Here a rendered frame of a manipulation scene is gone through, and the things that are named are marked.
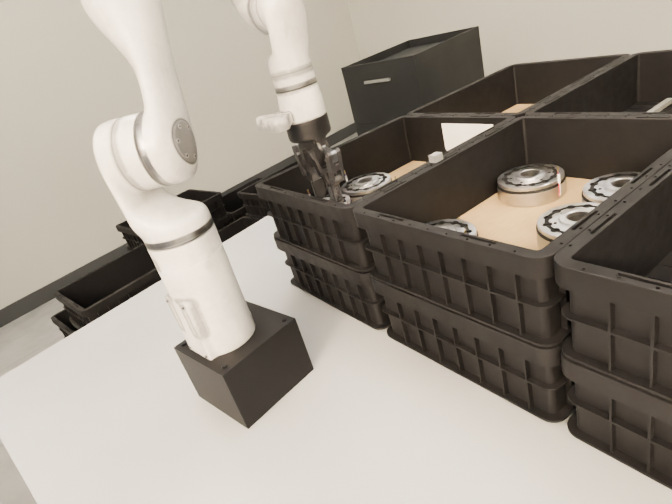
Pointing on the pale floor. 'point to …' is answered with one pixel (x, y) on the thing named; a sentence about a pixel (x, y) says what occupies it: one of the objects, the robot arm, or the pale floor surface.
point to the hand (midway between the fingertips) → (327, 193)
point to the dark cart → (411, 76)
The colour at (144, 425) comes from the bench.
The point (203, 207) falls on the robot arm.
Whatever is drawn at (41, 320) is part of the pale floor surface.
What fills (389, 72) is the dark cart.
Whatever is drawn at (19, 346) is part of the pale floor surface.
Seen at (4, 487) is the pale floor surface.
